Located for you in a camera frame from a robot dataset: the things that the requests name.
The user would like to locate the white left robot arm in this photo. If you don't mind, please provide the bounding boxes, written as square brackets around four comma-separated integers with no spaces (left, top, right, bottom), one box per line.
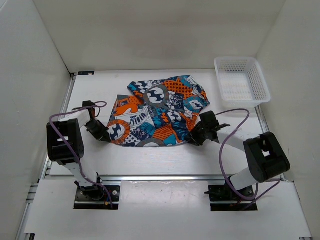
[46,100,111,200]

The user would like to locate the white plastic mesh basket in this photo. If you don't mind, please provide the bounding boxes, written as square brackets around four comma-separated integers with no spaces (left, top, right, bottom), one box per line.
[214,56,271,109]

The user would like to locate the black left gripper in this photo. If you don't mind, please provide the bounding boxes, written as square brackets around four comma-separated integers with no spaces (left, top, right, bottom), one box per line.
[83,119,110,142]

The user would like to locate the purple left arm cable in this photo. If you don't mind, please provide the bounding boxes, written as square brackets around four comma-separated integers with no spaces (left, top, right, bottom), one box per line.
[49,101,113,210]

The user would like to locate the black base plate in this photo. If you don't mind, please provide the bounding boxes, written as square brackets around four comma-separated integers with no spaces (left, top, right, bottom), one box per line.
[73,185,121,210]
[204,184,258,212]

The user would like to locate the white front cover board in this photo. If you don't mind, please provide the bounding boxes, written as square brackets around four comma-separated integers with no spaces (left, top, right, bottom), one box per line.
[25,180,311,240]

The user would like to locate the aluminium table frame rail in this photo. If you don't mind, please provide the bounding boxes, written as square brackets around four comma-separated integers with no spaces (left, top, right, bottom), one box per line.
[14,71,313,240]

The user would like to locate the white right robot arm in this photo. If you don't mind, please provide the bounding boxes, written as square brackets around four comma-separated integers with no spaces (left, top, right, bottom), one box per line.
[186,111,291,200]

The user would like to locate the colourful patterned shorts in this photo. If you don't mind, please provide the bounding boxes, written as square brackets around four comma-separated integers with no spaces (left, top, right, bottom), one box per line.
[107,75,210,148]

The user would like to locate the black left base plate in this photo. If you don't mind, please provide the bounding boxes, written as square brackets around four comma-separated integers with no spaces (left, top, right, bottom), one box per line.
[73,185,121,210]

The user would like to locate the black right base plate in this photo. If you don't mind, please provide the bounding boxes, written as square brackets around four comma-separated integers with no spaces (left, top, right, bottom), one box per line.
[204,184,258,212]

